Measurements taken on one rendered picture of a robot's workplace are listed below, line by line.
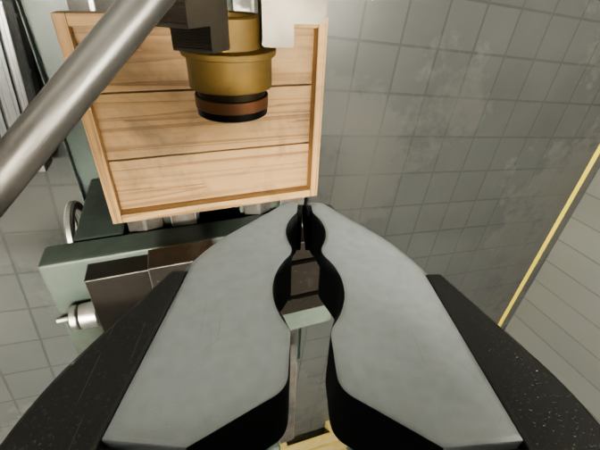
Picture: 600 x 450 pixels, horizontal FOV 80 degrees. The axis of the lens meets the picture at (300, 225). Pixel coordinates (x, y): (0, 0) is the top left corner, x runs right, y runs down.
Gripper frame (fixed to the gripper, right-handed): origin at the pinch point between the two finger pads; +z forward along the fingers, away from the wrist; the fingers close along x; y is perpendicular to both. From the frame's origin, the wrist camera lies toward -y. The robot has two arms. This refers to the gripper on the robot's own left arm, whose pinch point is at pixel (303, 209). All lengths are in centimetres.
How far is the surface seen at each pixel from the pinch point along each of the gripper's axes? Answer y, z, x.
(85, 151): 27, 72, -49
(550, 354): 234, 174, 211
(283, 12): -4.4, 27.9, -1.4
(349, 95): 31, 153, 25
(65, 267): 32, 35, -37
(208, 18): -4.1, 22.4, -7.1
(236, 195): 25, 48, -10
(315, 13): -4.4, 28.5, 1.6
